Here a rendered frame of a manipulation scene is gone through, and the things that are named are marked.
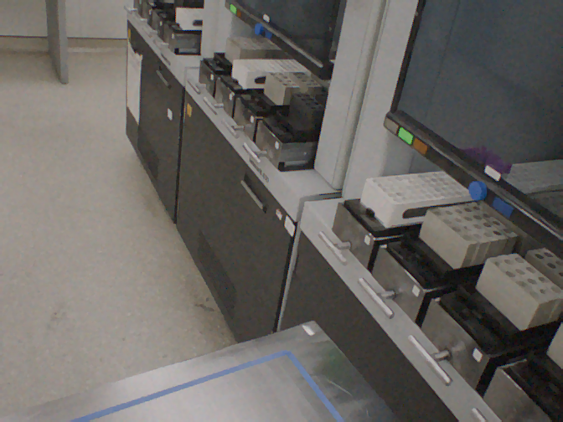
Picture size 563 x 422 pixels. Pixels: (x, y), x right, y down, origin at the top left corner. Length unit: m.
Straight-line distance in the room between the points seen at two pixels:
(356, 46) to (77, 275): 1.37
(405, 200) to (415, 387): 0.34
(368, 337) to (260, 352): 0.41
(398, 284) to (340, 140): 0.41
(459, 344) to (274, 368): 0.32
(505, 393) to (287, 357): 0.32
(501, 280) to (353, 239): 0.31
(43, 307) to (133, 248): 0.44
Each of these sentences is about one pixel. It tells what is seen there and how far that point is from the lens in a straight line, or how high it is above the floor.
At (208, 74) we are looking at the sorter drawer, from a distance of 1.82.
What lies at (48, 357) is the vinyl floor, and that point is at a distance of 1.94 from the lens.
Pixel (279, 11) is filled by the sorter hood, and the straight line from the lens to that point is 1.55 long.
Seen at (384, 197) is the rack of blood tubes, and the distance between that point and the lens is 1.11.
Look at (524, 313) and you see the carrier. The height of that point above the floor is 0.85.
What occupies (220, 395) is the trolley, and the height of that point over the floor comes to 0.82.
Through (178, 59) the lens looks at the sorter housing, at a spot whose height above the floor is 0.73.
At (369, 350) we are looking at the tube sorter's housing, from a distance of 1.17.
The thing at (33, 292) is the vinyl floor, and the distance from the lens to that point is 2.17.
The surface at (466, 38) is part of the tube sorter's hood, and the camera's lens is 1.00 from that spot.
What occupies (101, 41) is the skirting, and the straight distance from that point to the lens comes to 4.52.
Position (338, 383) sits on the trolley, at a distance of 0.78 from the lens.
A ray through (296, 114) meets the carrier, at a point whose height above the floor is 0.84.
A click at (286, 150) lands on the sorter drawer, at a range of 1.39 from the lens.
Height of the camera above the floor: 1.37
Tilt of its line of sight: 31 degrees down
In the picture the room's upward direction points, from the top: 10 degrees clockwise
